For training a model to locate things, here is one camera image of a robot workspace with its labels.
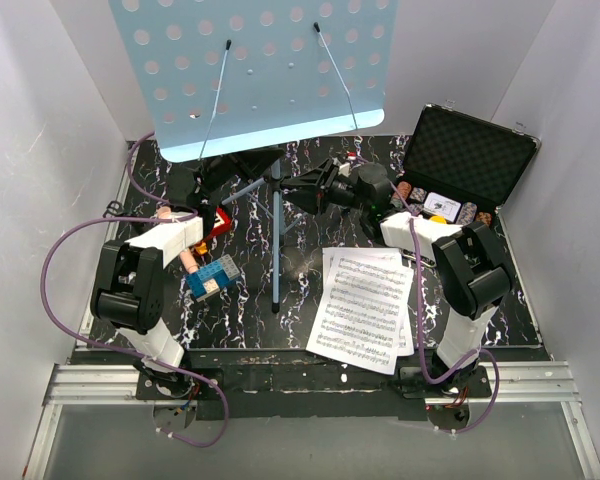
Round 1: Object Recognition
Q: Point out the pink toy microphone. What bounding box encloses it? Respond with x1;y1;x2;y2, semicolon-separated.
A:
156;206;203;274

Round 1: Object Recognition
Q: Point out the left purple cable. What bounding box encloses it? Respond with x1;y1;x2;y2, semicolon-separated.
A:
39;130;231;449

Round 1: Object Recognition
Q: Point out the left aluminium rail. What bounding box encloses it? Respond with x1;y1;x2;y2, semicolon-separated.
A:
42;140;140;406

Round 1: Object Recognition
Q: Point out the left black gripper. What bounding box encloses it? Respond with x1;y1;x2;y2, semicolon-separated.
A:
199;131;287;204

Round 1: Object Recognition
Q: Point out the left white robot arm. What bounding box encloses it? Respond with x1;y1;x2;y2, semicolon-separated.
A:
90;146;284;400

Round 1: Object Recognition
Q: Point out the purple cable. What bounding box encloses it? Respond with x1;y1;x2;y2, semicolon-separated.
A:
349;149;501;435
39;130;231;449

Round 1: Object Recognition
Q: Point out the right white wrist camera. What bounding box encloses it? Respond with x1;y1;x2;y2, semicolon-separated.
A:
337;152;358;177

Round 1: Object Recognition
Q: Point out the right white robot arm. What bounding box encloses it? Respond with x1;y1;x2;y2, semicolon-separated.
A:
281;159;515;398

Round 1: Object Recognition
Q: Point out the black microphone stand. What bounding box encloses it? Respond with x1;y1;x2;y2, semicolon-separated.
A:
102;200;147;237

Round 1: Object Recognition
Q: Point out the sheet music page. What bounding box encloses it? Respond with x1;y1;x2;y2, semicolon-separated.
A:
304;249;412;376
323;247;414;356

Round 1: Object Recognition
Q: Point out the red white chip row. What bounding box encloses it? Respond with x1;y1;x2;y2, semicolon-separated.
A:
394;181;412;200

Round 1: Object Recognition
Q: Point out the blue white chip row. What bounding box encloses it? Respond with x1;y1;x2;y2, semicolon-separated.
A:
456;202;478;226

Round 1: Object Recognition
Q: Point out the blue grey brick toy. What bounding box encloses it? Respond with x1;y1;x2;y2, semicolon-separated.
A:
185;255;241;302

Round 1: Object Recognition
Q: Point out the blue music stand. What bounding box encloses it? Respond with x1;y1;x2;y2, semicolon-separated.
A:
107;0;400;315

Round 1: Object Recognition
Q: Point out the white card deck box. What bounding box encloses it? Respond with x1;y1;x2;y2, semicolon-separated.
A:
423;192;462;223

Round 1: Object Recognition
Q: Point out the brown chip row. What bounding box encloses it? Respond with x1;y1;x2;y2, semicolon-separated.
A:
476;212;493;226

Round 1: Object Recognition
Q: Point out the black poker chip case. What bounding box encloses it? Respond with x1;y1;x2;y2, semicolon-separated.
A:
392;103;541;231

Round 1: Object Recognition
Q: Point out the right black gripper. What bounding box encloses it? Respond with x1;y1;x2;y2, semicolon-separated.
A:
283;158;370;216

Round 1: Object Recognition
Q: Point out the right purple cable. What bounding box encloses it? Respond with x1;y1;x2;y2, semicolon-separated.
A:
349;149;501;435

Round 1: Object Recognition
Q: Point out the yellow dealer button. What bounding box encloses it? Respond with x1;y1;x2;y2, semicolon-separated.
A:
429;215;447;224

